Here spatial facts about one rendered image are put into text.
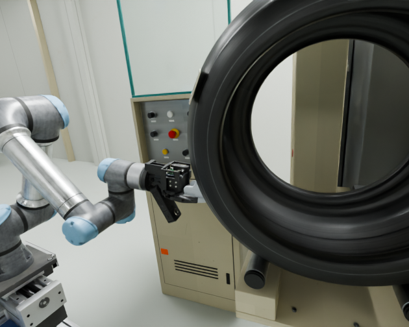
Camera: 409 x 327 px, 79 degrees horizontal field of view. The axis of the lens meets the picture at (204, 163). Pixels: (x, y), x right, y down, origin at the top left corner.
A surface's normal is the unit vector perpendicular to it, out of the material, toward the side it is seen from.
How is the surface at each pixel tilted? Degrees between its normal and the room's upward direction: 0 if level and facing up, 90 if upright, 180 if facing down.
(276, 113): 90
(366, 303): 0
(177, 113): 90
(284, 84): 90
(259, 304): 90
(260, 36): 81
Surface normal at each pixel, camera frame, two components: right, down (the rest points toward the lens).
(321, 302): -0.08, -0.95
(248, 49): -0.48, 0.16
